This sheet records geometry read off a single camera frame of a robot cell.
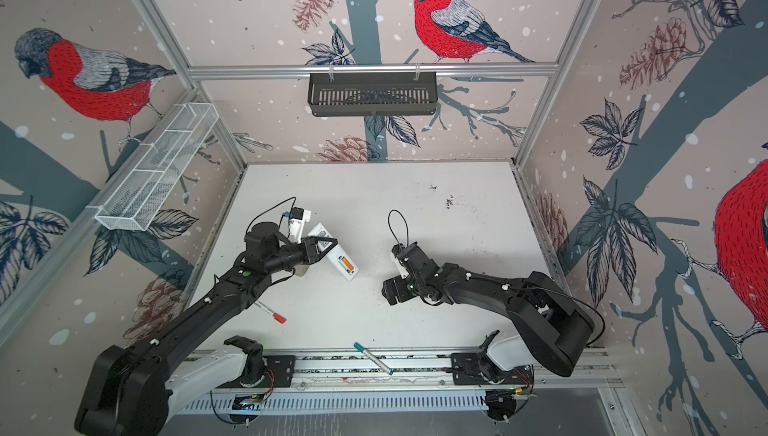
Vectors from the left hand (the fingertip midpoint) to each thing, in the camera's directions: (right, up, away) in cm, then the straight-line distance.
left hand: (333, 243), depth 77 cm
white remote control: (0, -3, +2) cm, 3 cm away
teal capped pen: (+8, -28, 0) cm, 29 cm away
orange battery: (+3, -6, +3) cm, 8 cm away
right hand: (+16, -16, +9) cm, 24 cm away
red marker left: (-17, -22, +6) cm, 29 cm away
